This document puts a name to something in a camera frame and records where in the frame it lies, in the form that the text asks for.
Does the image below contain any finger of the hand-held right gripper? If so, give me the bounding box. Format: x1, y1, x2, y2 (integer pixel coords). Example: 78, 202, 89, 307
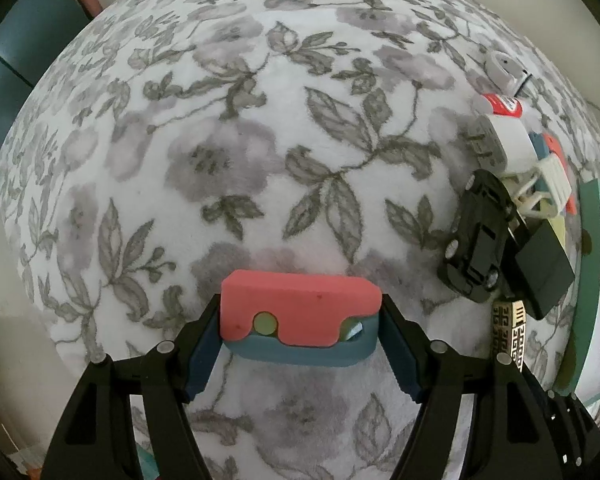
545, 387, 600, 468

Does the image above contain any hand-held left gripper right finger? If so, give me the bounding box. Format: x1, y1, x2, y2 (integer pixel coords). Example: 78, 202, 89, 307
377, 294, 566, 480

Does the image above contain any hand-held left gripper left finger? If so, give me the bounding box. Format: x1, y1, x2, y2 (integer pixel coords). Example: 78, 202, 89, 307
42, 294, 226, 480

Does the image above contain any pink blue foam car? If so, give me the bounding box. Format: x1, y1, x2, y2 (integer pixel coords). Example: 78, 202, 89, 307
529, 131, 578, 216
220, 270, 383, 367

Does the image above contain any black toy car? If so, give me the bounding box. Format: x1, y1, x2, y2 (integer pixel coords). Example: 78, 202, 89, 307
439, 169, 518, 303

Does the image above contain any black power adapter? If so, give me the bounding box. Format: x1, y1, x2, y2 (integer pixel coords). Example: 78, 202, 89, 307
502, 220, 576, 321

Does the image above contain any teal-edged white tray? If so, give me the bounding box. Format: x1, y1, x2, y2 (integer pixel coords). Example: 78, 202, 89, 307
555, 180, 600, 431

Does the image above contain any yellow foam piece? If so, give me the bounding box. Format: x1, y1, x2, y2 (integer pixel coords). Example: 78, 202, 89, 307
550, 212, 568, 246

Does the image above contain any patterned black white small box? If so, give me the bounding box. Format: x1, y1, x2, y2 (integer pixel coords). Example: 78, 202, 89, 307
490, 300, 528, 373

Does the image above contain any grey floral blanket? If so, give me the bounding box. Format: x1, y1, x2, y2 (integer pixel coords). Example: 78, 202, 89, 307
0, 0, 600, 480

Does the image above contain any red white tube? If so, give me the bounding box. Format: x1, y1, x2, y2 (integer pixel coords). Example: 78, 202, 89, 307
477, 92, 525, 120

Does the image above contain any white smartwatch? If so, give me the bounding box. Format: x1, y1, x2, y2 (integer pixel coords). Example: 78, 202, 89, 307
485, 52, 531, 93

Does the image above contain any dark teal cabinet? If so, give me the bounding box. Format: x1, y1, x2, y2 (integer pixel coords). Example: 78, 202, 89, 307
0, 0, 91, 96

